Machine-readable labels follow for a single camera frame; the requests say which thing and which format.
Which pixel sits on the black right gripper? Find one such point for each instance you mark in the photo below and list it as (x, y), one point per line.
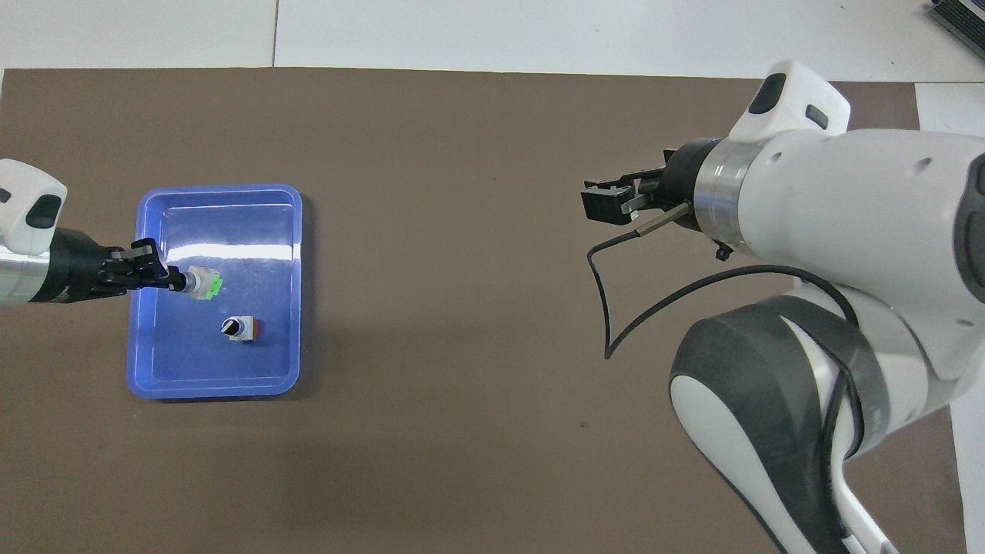
(685, 185)

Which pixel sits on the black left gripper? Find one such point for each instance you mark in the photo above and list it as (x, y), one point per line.
(73, 265)

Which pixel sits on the selector switch orange base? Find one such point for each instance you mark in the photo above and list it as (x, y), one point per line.
(202, 283)

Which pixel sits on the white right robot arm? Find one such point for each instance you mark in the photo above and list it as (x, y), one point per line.
(846, 215)

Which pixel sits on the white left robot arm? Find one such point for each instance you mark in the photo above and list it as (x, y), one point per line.
(23, 208)

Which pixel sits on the blue plastic tray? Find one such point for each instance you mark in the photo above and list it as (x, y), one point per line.
(231, 369)

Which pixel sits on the brown table mat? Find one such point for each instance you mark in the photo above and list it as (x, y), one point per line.
(462, 346)

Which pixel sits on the grey finned metal device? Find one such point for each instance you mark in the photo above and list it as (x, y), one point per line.
(962, 15)

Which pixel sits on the selector switch red base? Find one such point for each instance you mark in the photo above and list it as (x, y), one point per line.
(245, 329)

